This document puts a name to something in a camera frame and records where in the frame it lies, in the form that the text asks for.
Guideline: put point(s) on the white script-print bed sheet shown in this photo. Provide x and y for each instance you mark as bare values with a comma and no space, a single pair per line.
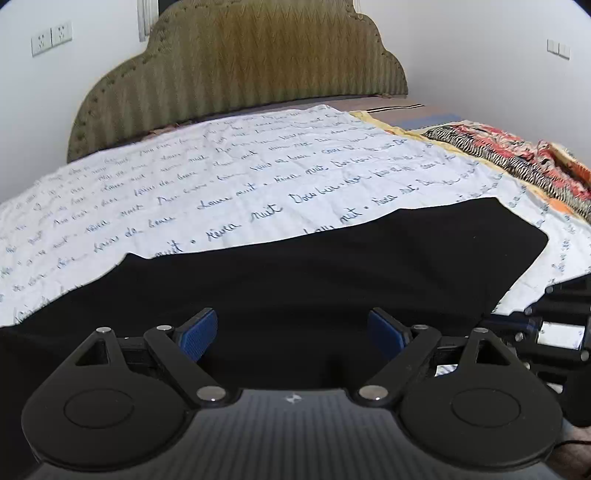
252,179

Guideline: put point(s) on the white wall light switch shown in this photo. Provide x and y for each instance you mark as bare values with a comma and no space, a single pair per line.
559,49

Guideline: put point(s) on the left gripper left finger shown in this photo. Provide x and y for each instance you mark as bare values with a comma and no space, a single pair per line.
176,351

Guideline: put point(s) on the white double wall socket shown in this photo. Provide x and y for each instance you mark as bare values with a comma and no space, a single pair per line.
51,37

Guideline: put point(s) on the black pants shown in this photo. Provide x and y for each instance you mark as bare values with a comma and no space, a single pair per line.
293,312

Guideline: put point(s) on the floral patterned blanket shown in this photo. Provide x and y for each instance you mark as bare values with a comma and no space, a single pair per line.
521,156

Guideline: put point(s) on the yellow orange cloth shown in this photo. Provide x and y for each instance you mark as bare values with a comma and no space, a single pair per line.
461,133

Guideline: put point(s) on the olive upholstered headboard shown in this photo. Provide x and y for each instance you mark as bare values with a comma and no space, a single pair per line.
205,58

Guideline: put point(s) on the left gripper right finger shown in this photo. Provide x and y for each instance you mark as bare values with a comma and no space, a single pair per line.
407,350

